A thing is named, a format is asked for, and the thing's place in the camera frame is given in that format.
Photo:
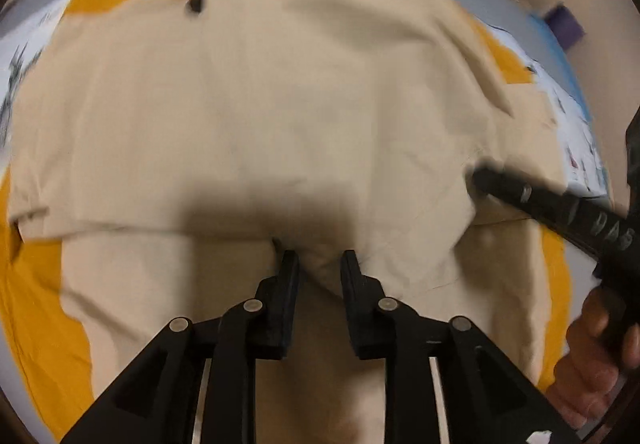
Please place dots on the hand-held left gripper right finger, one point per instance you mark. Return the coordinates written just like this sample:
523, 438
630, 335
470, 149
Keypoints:
356, 294

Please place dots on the person's right hand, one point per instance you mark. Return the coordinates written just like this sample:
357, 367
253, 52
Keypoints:
582, 364

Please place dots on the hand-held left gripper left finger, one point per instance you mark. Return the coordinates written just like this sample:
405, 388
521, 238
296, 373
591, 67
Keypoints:
285, 294

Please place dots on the light blue printed cloth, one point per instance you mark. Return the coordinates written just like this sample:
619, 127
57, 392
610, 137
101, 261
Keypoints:
575, 124

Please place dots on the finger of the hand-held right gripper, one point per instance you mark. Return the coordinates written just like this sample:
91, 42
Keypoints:
525, 196

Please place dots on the beige and yellow jacket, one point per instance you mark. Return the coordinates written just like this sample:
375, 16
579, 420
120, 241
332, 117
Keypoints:
250, 99

